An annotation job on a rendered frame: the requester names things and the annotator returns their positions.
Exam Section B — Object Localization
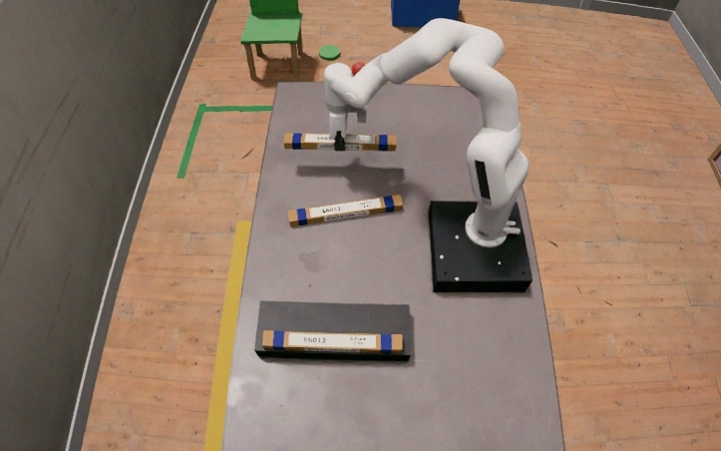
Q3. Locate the tan box with blue bands and white label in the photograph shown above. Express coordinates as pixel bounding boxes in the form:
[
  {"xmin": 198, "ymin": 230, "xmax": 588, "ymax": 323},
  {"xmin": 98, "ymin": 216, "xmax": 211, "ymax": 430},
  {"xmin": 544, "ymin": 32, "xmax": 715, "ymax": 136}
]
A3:
[{"xmin": 283, "ymin": 133, "xmax": 396, "ymax": 152}]

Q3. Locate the tan box with blue bands and white labels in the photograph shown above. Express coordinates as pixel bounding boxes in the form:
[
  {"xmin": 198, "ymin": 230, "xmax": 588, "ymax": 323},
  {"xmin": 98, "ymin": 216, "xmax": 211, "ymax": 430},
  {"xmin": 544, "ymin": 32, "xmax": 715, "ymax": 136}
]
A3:
[{"xmin": 288, "ymin": 195, "xmax": 403, "ymax": 226}]

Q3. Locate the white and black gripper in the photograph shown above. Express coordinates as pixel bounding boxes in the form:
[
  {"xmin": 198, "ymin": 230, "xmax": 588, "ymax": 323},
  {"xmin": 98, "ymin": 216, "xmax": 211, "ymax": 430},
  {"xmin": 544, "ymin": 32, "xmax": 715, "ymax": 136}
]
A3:
[{"xmin": 326, "ymin": 108, "xmax": 348, "ymax": 152}]

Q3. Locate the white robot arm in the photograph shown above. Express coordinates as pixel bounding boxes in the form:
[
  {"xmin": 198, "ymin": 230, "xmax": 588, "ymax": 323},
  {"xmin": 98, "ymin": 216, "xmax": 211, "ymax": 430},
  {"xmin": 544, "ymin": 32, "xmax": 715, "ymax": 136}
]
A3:
[{"xmin": 324, "ymin": 19, "xmax": 529, "ymax": 247}]

